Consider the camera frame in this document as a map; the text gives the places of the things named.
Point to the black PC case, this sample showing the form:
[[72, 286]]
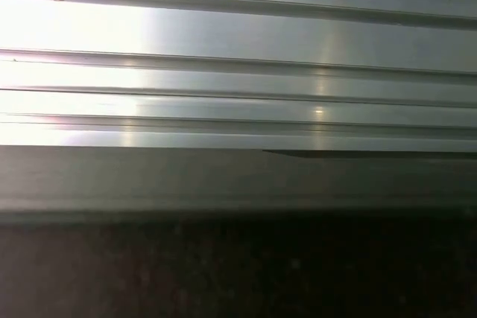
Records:
[[223, 184]]

